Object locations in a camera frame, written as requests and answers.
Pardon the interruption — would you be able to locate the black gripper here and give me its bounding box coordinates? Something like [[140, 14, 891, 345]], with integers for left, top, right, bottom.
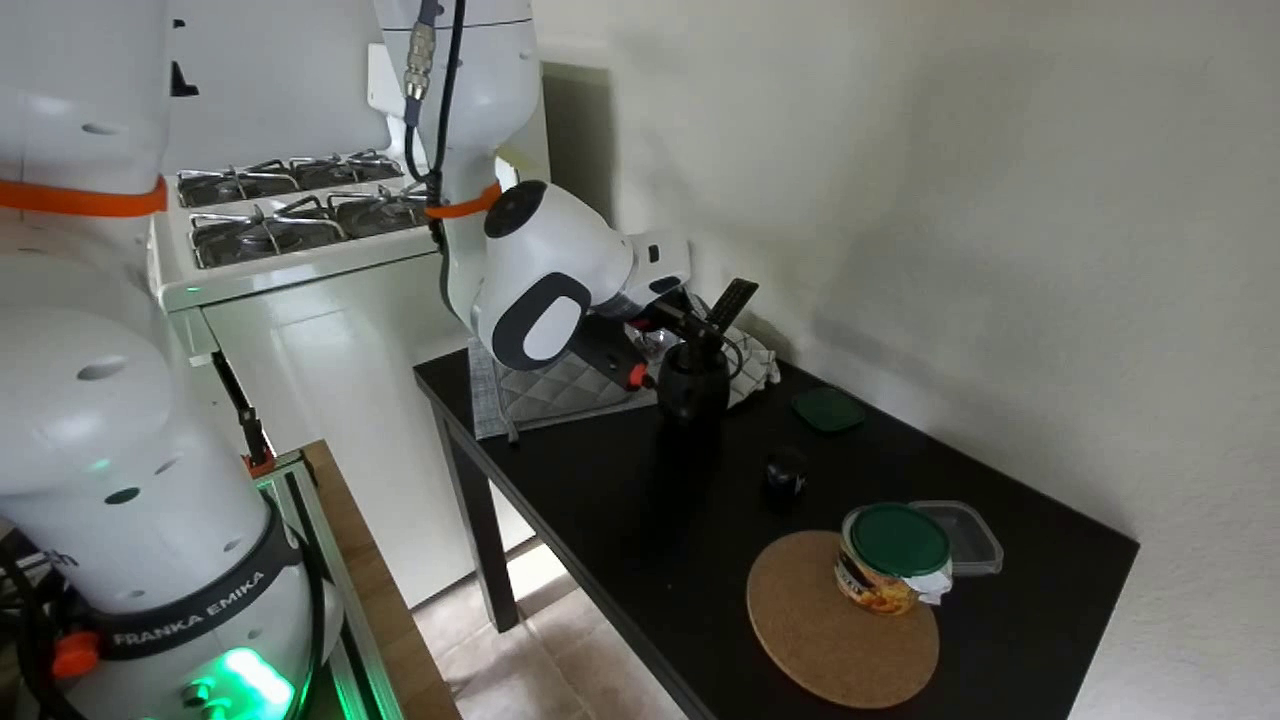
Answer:
[[571, 285, 723, 393]]

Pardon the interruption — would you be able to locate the black Samsung remote control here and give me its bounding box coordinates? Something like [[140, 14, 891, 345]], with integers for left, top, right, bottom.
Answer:
[[698, 275, 759, 353]]

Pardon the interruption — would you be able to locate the white checkered cloth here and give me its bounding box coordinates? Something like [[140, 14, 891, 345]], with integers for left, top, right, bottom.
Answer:
[[715, 314, 790, 403]]

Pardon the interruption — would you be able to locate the grey quilted pot holder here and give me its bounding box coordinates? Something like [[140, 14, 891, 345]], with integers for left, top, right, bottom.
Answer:
[[501, 347, 636, 424]]

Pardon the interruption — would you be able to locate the green square plastic lid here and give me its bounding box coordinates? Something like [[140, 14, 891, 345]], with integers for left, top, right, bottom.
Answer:
[[790, 385, 873, 437]]

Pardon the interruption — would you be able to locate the black side table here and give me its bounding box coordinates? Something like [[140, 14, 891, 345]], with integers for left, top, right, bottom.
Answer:
[[414, 345, 1145, 720]]

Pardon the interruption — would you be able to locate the small black object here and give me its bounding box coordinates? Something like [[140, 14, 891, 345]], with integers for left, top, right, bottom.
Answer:
[[756, 457, 812, 516]]

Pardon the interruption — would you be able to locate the jar with green lid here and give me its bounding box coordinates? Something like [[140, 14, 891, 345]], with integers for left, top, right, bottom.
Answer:
[[834, 499, 959, 619]]

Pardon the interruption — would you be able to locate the white gas stove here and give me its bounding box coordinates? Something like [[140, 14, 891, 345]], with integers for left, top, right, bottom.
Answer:
[[145, 144, 537, 611]]

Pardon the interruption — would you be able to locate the round cork mat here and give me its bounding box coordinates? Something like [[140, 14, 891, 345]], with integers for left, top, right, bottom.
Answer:
[[741, 529, 946, 710]]

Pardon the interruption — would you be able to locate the narrow orange strap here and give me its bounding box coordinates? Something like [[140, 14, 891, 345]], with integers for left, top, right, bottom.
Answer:
[[419, 181, 509, 224]]

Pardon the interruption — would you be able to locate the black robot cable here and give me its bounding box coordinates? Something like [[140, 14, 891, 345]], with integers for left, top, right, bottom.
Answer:
[[398, 0, 474, 254]]

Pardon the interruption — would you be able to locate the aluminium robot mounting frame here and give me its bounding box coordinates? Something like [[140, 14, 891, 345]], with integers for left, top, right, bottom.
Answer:
[[251, 453, 406, 720]]

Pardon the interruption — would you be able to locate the wide orange strap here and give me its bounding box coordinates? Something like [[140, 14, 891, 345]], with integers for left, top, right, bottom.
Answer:
[[0, 176, 174, 219]]

